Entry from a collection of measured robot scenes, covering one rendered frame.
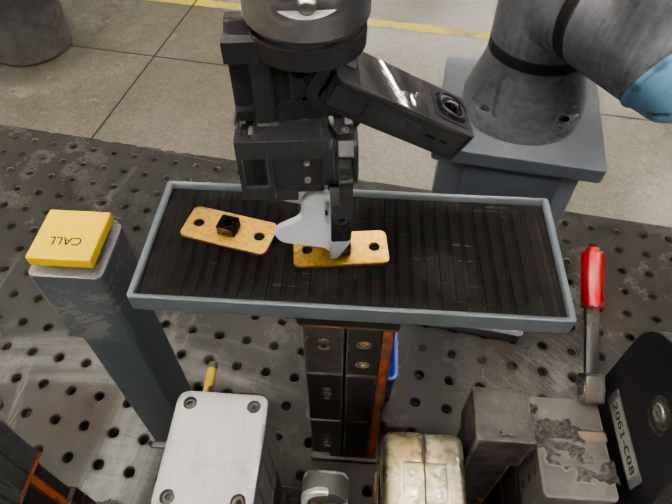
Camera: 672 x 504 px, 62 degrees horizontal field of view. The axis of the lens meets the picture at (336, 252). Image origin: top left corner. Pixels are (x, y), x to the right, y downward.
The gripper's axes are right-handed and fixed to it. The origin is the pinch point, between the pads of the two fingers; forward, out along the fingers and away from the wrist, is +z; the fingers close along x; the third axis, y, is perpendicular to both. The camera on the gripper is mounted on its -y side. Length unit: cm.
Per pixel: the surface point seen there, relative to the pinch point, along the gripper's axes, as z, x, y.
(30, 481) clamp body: 23.8, 11.6, 33.5
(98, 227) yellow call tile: 1.7, -4.0, 22.3
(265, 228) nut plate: 1.5, -2.7, 6.8
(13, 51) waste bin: 108, -216, 141
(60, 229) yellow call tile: 1.7, -3.9, 25.7
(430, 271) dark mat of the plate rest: 1.8, 2.8, -7.6
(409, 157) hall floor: 118, -141, -38
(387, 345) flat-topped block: 12.6, 3.9, -4.5
